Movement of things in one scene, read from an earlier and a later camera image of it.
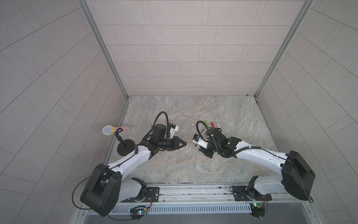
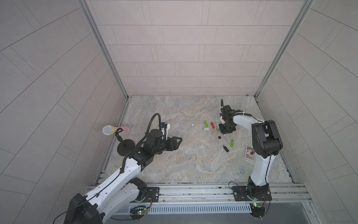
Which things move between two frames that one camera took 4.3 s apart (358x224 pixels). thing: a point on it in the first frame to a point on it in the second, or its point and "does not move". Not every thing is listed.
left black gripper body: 166,144 does not move
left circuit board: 138,212 does not move
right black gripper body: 212,147 to 226,128
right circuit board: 258,209 does not move
